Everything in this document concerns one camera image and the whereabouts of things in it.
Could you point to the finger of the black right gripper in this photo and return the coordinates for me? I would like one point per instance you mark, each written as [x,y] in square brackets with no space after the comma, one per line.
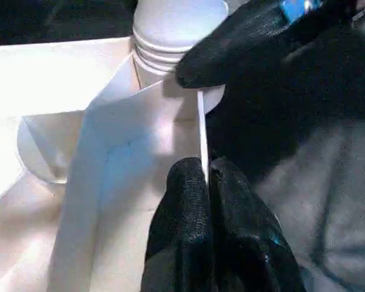
[249,42]

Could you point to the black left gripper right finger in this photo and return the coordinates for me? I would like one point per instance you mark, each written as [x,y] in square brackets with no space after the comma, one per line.
[249,243]

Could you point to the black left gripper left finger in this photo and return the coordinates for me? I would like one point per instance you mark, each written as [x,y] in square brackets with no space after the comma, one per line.
[179,243]

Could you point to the white plastic table top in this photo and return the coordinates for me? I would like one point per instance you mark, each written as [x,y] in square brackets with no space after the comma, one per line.
[48,109]

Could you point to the white plastic table leg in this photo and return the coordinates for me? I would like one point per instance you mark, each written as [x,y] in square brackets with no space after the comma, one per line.
[170,27]

